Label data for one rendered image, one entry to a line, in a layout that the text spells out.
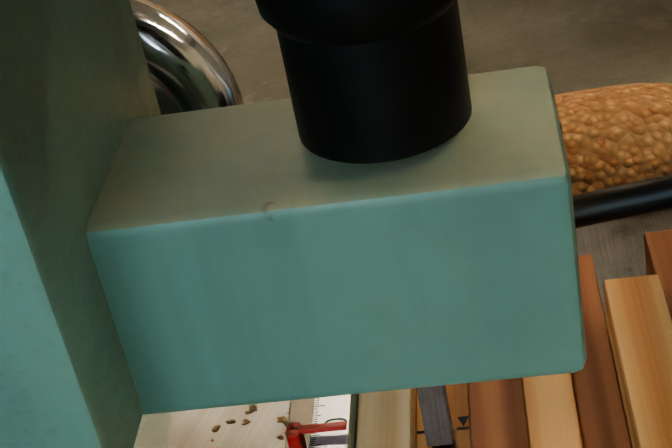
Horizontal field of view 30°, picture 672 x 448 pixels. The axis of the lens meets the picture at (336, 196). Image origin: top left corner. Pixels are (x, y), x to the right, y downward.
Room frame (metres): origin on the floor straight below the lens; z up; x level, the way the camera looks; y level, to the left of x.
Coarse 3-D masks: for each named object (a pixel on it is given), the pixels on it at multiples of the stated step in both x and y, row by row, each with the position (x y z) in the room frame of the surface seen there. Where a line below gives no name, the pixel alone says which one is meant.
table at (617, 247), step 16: (608, 224) 0.50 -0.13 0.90; (624, 224) 0.50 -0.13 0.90; (640, 224) 0.50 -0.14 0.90; (656, 224) 0.49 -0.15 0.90; (592, 240) 0.49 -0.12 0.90; (608, 240) 0.49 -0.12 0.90; (624, 240) 0.49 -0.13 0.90; (640, 240) 0.48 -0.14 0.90; (592, 256) 0.48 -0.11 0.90; (608, 256) 0.48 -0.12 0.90; (624, 256) 0.47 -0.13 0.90; (640, 256) 0.47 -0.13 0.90; (608, 272) 0.46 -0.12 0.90; (624, 272) 0.46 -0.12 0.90; (640, 272) 0.46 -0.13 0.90
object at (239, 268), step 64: (128, 128) 0.36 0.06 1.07; (192, 128) 0.35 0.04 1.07; (256, 128) 0.34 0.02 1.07; (512, 128) 0.31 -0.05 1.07; (128, 192) 0.32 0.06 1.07; (192, 192) 0.31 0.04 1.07; (256, 192) 0.31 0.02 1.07; (320, 192) 0.30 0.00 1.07; (384, 192) 0.29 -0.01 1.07; (448, 192) 0.29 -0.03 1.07; (512, 192) 0.28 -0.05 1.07; (128, 256) 0.30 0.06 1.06; (192, 256) 0.30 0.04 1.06; (256, 256) 0.30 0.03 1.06; (320, 256) 0.29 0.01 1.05; (384, 256) 0.29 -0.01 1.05; (448, 256) 0.29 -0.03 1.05; (512, 256) 0.29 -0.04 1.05; (576, 256) 0.29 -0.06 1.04; (128, 320) 0.30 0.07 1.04; (192, 320) 0.30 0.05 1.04; (256, 320) 0.30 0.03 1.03; (320, 320) 0.29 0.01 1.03; (384, 320) 0.29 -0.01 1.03; (448, 320) 0.29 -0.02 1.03; (512, 320) 0.29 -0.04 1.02; (576, 320) 0.28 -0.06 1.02; (192, 384) 0.30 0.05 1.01; (256, 384) 0.30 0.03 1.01; (320, 384) 0.29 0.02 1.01; (384, 384) 0.29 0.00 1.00; (448, 384) 0.29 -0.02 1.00
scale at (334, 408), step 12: (336, 396) 0.35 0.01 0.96; (348, 396) 0.35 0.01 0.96; (324, 408) 0.34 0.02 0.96; (336, 408) 0.34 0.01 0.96; (348, 408) 0.34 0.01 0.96; (324, 420) 0.34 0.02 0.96; (336, 420) 0.34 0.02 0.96; (348, 420) 0.34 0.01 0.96; (324, 432) 0.33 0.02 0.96; (336, 432) 0.33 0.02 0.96; (348, 432) 0.33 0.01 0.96; (312, 444) 0.33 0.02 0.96; (324, 444) 0.33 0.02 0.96; (336, 444) 0.32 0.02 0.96
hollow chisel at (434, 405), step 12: (420, 396) 0.32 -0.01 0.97; (432, 396) 0.32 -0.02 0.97; (444, 396) 0.32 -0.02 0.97; (420, 408) 0.32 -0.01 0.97; (432, 408) 0.32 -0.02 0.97; (444, 408) 0.32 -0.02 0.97; (432, 420) 0.32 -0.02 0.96; (444, 420) 0.32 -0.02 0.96; (432, 432) 0.32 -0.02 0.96; (444, 432) 0.32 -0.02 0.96; (432, 444) 0.32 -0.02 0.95; (444, 444) 0.32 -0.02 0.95
